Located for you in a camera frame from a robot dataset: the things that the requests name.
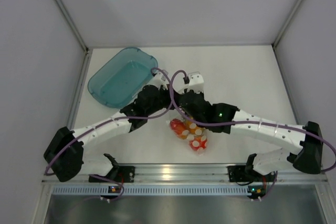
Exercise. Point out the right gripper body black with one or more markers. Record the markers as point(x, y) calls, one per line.
point(201, 93)

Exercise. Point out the teal plastic bin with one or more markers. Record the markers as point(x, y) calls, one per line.
point(117, 82)

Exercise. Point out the fake pineapple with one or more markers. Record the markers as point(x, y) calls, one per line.
point(191, 134)

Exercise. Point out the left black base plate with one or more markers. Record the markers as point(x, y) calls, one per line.
point(121, 174)

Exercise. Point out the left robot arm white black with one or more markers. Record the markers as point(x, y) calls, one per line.
point(67, 153)

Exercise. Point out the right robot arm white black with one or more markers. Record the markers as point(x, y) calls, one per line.
point(299, 145)

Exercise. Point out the aluminium mounting rail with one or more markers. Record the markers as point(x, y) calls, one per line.
point(210, 173)

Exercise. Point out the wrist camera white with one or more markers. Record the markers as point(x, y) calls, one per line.
point(159, 78)
point(194, 82)

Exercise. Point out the aluminium frame post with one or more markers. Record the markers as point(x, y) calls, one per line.
point(289, 19)
point(71, 24)

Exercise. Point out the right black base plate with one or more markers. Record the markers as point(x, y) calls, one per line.
point(240, 174)

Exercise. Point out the left aluminium frame post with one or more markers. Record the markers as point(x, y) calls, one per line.
point(71, 24)

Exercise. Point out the white slotted cable duct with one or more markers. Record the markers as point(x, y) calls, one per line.
point(152, 190)

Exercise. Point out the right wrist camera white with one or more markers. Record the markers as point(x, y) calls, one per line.
point(194, 82)

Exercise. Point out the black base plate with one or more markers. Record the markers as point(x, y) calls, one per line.
point(121, 174)
point(240, 174)

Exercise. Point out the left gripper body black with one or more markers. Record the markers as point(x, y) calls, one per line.
point(164, 99)

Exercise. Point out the right aluminium frame post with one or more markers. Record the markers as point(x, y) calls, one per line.
point(289, 19)

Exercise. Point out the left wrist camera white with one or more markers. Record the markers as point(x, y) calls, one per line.
point(159, 78)

